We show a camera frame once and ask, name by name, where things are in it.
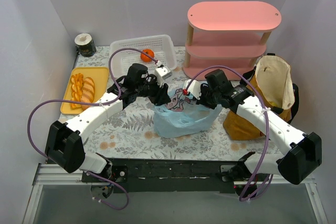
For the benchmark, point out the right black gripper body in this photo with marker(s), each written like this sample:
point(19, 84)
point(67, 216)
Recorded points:
point(201, 98)

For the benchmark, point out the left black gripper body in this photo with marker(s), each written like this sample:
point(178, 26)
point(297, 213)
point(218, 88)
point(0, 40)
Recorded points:
point(161, 94)

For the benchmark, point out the small orange toy pumpkin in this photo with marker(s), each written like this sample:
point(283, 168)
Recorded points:
point(147, 55)

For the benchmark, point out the blue plastic grocery bag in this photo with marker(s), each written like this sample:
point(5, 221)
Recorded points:
point(183, 116)

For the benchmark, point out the yellow canvas tote bag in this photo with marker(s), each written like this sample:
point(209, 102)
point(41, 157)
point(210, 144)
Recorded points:
point(272, 79)

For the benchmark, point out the orange twisted snack food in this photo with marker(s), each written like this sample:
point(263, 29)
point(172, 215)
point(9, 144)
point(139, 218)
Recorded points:
point(76, 86)

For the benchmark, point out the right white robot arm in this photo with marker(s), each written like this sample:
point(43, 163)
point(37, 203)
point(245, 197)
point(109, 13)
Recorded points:
point(301, 153)

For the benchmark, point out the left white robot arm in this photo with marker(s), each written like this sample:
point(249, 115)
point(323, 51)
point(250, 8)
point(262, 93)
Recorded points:
point(65, 140)

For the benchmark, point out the yellow plastic tray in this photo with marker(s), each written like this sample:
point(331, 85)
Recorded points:
point(100, 77)

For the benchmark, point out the floral table mat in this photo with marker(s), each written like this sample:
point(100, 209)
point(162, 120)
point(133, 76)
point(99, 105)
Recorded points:
point(130, 134)

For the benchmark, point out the pink three-tier shelf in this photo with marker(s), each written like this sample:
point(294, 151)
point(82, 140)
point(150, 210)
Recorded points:
point(227, 33)

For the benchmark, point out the dark tape roll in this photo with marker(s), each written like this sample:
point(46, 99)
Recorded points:
point(85, 45)

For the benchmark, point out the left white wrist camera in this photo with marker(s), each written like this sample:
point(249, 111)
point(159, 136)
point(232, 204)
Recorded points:
point(162, 73)

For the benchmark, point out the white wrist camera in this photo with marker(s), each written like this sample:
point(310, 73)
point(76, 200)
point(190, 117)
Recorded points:
point(162, 73)
point(192, 87)

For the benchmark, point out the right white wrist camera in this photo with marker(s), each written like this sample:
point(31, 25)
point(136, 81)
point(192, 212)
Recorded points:
point(192, 87)

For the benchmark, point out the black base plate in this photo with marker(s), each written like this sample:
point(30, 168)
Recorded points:
point(162, 175)

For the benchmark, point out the aluminium rail frame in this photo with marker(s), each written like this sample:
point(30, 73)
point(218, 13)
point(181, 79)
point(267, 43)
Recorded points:
point(52, 174)

